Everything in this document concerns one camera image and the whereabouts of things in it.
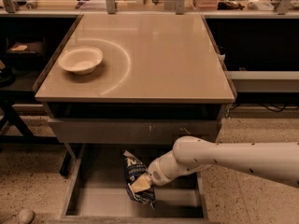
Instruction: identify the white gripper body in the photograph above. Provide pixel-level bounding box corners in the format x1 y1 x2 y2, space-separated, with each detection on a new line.
148 160 171 186

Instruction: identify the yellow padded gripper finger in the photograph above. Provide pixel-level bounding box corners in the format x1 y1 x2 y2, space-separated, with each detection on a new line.
130 174 152 193

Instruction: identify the white shoe tip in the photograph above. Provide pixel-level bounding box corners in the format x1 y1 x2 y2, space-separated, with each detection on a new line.
1 208 36 224

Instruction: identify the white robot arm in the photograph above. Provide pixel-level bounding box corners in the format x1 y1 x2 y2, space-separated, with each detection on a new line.
129 136 299 193

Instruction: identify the black stand left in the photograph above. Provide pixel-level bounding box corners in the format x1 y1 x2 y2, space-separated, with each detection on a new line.
0 37 73 177

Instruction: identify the grey drawer cabinet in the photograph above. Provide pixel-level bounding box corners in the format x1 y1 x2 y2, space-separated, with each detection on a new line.
36 13 235 148

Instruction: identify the blue potato chip bag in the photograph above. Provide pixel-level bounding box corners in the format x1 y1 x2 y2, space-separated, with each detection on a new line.
122 150 156 209

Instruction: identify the white paper bowl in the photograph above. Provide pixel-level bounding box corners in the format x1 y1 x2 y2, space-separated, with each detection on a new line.
58 46 104 75

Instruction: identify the open lower drawer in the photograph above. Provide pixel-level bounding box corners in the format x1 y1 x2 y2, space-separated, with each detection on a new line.
60 145 208 224

